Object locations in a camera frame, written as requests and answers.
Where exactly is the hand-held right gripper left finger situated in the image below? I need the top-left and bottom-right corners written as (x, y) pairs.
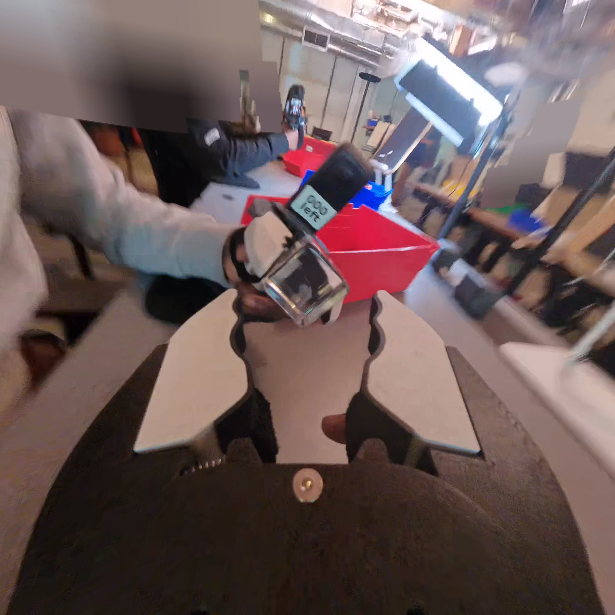
top-left (133, 288), bottom-right (279, 465)

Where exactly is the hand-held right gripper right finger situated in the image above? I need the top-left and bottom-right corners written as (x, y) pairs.
top-left (345, 290), bottom-right (483, 465)

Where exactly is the clear glass cube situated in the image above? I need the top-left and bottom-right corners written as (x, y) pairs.
top-left (262, 238), bottom-right (350, 328)

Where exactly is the person's left forearm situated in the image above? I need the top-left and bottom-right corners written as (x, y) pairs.
top-left (103, 190), bottom-right (237, 289)

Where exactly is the person's left hand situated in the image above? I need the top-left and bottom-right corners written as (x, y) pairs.
top-left (222, 229), bottom-right (301, 324)

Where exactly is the person's right hand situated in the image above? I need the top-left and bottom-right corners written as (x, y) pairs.
top-left (321, 413), bottom-right (348, 444)

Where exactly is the blue plastic bin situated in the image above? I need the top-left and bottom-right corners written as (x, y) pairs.
top-left (300, 168), bottom-right (392, 212)

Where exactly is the large red plastic bin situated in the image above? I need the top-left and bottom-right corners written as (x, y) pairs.
top-left (240, 194), bottom-right (441, 304)

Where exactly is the black floor lamp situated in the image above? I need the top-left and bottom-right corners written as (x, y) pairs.
top-left (350, 72), bottom-right (381, 145)

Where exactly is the studio light panel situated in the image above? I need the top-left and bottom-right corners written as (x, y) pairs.
top-left (394, 36), bottom-right (504, 147)

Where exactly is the wooden workbench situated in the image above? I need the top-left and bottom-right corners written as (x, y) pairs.
top-left (413, 180), bottom-right (615, 289)

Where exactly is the black panel white frame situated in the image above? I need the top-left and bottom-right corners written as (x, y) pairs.
top-left (370, 108), bottom-right (433, 193)

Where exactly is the silver ventilation duct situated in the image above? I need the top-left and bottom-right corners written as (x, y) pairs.
top-left (259, 0), bottom-right (423, 65)

